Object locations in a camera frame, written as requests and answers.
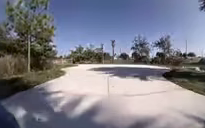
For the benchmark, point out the distant thin palm tree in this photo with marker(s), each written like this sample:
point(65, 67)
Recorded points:
point(113, 50)

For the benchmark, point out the tall dry grass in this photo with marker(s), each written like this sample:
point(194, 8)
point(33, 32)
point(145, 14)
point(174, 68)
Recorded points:
point(6, 66)

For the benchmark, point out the pale concrete road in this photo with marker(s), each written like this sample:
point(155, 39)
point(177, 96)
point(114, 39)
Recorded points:
point(106, 96)

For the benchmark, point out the row of distant trees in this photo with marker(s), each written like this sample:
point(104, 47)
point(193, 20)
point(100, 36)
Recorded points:
point(140, 51)

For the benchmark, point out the slim green tree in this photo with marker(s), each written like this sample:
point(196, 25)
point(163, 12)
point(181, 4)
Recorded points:
point(28, 33)

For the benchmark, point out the grass verge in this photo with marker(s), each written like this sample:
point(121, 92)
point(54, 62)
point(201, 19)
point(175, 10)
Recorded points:
point(196, 81)
point(26, 80)

